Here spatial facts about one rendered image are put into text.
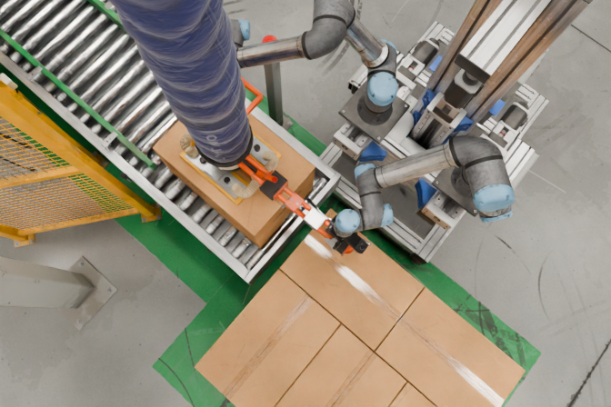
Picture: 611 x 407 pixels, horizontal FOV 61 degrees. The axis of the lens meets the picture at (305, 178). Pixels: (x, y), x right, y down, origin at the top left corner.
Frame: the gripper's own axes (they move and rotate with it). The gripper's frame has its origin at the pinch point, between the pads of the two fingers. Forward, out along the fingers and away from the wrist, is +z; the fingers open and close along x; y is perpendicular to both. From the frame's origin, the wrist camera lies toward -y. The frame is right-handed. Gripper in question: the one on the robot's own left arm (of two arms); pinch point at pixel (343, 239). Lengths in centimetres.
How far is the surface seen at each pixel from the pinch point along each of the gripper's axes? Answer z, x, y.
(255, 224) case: 13.2, 16.5, 32.6
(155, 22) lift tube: -113, 10, 53
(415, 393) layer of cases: 53, 26, -69
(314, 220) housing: -1.6, 1.7, 13.4
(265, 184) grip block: -1.7, 2.8, 37.3
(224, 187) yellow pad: 11, 13, 53
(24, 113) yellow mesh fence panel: -51, 41, 100
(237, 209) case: 13.2, 16.1, 42.6
